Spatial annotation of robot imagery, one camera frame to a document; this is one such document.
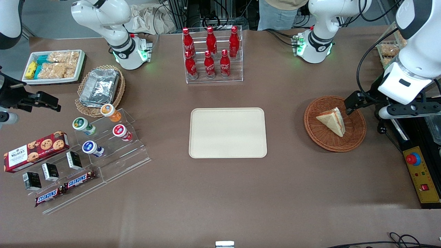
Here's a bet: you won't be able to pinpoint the clear acrylic bottle rack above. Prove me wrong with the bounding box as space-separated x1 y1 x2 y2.
182 25 244 84

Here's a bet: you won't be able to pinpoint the black background cable bundle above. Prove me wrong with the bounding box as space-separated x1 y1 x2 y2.
152 0 259 32

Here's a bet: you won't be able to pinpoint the round brown wicker basket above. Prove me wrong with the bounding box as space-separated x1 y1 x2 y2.
304 95 367 153

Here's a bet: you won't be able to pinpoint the black appliance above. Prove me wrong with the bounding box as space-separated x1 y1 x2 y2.
389 79 441 209

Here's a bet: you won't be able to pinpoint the white wire rack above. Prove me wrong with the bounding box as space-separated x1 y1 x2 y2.
376 21 408 70

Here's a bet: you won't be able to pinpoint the right arm gripper body black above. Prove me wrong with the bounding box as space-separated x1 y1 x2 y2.
0 66 37 112

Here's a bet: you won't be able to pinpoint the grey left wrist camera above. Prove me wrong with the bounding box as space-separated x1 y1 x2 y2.
378 102 441 120

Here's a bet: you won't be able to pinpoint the clear acrylic stepped display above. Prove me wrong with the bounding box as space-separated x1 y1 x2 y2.
41 108 152 215

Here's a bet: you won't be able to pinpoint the white rectangular snack tray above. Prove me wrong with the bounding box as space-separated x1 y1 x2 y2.
21 49 86 85

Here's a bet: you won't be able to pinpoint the crumpled beige cloth bag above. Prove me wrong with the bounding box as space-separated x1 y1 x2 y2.
125 3 177 35

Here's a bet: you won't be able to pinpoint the yellow snack packet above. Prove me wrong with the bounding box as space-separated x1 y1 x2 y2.
25 61 38 79

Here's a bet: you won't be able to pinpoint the red emergency stop button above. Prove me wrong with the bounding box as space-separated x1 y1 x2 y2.
405 151 422 167

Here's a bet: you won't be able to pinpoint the person in jeans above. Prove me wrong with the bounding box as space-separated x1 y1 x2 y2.
257 0 310 31

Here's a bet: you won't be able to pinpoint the blue lid yogurt cup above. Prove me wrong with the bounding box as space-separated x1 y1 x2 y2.
82 140 105 158

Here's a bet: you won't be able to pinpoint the beige plastic tray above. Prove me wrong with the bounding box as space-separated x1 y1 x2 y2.
188 107 268 159

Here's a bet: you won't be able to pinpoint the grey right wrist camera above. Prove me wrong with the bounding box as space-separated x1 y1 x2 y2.
0 110 20 126

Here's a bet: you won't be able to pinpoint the clear bag rice crackers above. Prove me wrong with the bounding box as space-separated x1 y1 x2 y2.
47 51 81 65
39 62 79 79

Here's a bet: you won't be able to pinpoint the left arm gripper body black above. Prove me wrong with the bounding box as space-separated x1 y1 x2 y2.
358 74 391 104

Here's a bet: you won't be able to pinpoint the black floor cables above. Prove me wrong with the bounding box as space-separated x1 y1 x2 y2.
325 232 441 248

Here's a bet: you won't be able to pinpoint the yellow control panel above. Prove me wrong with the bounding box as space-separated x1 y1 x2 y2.
402 146 441 205

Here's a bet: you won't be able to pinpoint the triangle sandwich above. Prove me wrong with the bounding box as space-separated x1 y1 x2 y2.
316 107 346 138

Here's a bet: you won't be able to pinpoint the red Walkers cookie box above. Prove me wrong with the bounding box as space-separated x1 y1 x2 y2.
3 131 70 174

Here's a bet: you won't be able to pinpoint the black cables at arm base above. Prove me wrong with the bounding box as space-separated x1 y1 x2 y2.
263 28 298 47

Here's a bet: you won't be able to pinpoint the oval light wicker basket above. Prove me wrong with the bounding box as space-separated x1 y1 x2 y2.
75 64 126 118

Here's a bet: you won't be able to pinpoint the clear plastic container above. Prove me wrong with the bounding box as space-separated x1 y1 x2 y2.
425 115 441 145

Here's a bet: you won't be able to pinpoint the red lid yogurt cup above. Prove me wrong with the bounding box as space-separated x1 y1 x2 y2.
112 124 133 142

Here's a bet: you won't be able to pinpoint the aluminium foil container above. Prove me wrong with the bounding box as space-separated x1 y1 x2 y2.
79 69 120 107

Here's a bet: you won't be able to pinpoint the black power cable with plug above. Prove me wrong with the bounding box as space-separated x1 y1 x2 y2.
377 118 404 152

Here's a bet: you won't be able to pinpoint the green lid yogurt cup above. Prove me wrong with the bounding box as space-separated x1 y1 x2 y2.
72 117 97 136

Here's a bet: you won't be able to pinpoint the red cola bottle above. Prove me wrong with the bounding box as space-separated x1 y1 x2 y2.
204 51 216 79
185 51 199 80
182 28 196 58
229 26 240 58
206 26 218 55
219 49 231 79

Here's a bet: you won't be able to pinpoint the Snickers chocolate bar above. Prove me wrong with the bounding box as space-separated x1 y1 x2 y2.
64 169 97 191
34 186 66 207

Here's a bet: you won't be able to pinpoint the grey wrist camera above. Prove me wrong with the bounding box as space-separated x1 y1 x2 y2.
0 110 20 126
378 102 441 120

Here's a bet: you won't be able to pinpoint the small black carton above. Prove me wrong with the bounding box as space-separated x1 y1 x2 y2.
41 162 60 182
66 151 83 170
22 171 42 191

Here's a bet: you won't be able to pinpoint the orange lid yogurt cup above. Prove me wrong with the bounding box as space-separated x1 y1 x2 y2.
100 103 122 123

